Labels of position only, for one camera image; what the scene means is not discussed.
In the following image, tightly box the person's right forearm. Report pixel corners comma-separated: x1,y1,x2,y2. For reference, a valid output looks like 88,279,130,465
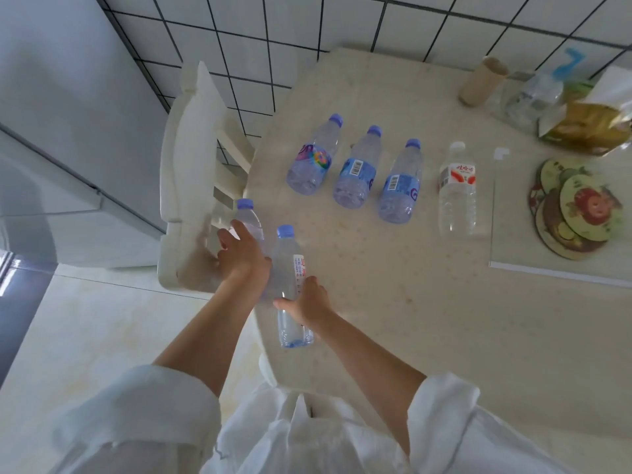
308,313,428,457

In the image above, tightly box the round dark-edged coaster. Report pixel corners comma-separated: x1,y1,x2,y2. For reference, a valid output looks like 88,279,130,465
528,180,547,214

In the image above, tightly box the white wooden chair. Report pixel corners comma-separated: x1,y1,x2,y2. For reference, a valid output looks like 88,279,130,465
157,61,258,295

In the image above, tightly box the white shirt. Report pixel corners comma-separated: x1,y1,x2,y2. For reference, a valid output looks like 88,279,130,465
51,365,584,474

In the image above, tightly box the clear blue-cap water bottle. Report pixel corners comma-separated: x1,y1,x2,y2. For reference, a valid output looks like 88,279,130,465
231,198,268,258

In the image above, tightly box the clear bottle with blue pump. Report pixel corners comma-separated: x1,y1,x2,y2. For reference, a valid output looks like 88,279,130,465
501,47,586,132

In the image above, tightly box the blue-cap bottle with white label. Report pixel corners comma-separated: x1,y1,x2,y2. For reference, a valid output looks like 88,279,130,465
270,225,315,349

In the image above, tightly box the person's left forearm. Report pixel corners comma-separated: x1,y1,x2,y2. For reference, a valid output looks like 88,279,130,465
153,276,271,398

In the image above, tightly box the round brown cartoon coaster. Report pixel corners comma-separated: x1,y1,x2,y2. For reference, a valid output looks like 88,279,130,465
535,195,609,261

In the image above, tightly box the person's left hand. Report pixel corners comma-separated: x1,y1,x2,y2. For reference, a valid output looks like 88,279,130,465
216,219,273,288

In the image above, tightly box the blue-cap bottle with blue label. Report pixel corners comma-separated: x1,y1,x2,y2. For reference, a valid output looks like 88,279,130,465
378,138,425,224
332,125,384,209

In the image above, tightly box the round green cartoon coaster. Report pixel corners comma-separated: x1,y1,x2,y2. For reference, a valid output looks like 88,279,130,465
540,159,593,194

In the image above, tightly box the white-cap bottle with red label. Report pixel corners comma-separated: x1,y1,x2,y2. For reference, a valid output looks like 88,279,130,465
438,141,478,238

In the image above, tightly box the person's right hand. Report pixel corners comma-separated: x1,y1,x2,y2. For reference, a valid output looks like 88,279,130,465
273,275,333,332

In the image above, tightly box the yellow-green snack bag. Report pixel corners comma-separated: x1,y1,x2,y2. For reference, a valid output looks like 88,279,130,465
538,100,632,156

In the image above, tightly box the clear glass table sheet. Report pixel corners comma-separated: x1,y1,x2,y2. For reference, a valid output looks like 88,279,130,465
488,143,632,290

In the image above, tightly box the round coaster with red figure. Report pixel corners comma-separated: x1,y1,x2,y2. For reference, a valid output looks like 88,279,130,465
559,173,624,242

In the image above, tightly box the blue-cap bottle with colourful label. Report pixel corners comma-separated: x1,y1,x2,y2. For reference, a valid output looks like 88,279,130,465
286,114,344,196

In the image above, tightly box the white cabinet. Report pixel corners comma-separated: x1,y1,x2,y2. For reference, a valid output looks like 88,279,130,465
0,0,172,270

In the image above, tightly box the brown cardboard tube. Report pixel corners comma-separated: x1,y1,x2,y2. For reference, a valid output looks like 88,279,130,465
458,56,510,107

